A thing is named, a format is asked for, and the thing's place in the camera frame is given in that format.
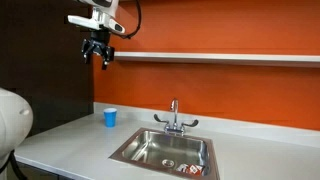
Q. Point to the stainless steel sink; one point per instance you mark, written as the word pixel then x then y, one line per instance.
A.
pixel 156 150

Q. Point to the white wall shelf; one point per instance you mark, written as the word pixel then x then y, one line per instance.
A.
pixel 216 58

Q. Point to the chrome sink faucet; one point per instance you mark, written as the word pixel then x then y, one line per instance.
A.
pixel 174 120

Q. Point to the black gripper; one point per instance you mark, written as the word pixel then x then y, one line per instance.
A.
pixel 98 45

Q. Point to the red snack packet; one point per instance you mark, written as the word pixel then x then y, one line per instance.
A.
pixel 191 169

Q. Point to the blue plastic cup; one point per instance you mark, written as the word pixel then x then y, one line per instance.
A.
pixel 110 117

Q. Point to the dark brown cabinet panel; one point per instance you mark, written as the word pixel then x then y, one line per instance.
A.
pixel 46 66

